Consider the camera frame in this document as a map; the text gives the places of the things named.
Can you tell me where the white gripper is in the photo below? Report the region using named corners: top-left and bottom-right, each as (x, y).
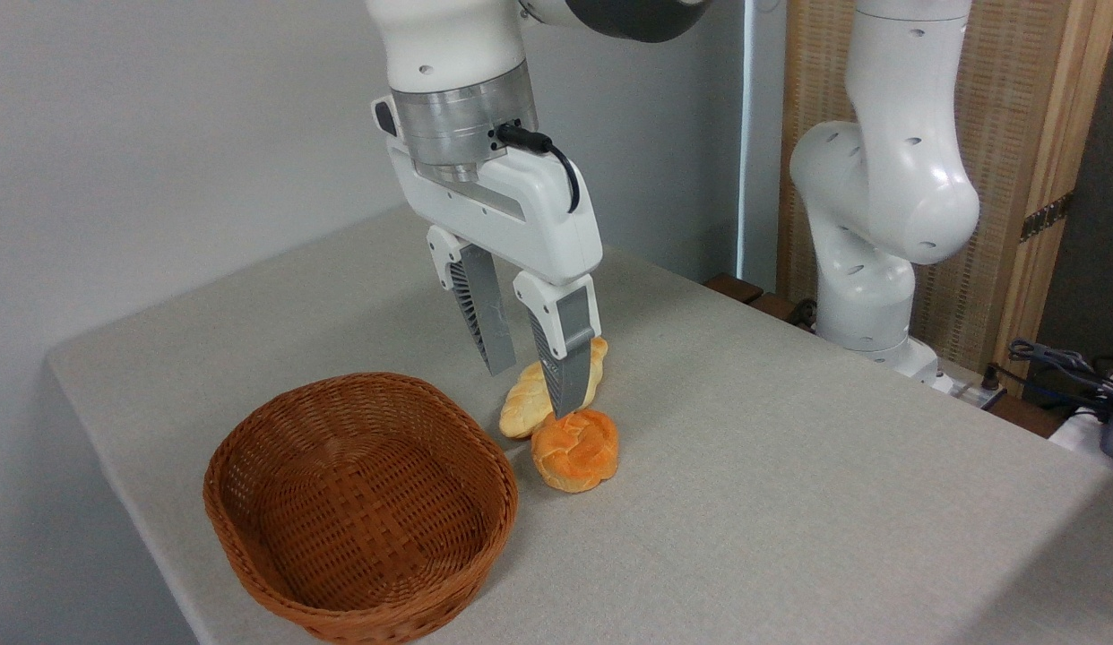
top-left (386, 142), bottom-right (604, 421)

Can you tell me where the round orange bread bun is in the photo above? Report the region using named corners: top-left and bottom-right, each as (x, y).
top-left (530, 408), bottom-right (621, 495)

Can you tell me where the long pale bread roll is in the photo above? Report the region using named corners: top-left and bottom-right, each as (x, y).
top-left (498, 336), bottom-right (609, 441)

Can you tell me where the brown wicker basket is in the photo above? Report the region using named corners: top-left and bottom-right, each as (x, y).
top-left (203, 372), bottom-right (520, 645)

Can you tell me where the metal screen hinge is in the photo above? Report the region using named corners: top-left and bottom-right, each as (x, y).
top-left (1019, 190), bottom-right (1075, 244)

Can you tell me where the wooden woven screen panel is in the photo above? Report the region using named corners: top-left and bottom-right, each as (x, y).
top-left (776, 0), bottom-right (1113, 397)

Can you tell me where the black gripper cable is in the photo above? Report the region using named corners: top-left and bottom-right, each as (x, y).
top-left (496, 122), bottom-right (582, 215)

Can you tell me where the black cable bundle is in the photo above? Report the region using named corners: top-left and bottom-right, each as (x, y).
top-left (985, 337), bottom-right (1113, 422)

